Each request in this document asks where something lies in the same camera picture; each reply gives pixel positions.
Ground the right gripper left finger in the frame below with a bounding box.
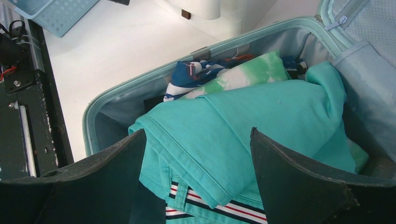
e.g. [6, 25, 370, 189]
[0, 130, 147, 224]

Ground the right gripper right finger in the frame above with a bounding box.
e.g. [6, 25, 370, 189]
[250, 128, 396, 224]

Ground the light blue hard-shell suitcase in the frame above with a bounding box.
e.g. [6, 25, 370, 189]
[82, 0, 396, 180]

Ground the white three-drawer storage cabinet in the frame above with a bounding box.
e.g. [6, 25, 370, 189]
[156, 0, 276, 40]

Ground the teal folded garment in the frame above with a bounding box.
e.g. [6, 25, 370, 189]
[128, 61, 355, 224]

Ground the green white patterned cloth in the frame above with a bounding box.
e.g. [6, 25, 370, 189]
[181, 50, 291, 99]

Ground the dark blue patterned clothing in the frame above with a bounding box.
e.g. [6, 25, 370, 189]
[163, 54, 308, 102]

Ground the light blue perforated plastic basket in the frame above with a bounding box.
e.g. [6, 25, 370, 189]
[1, 0, 98, 37]

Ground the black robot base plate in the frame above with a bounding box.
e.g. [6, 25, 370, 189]
[0, 19, 74, 181]

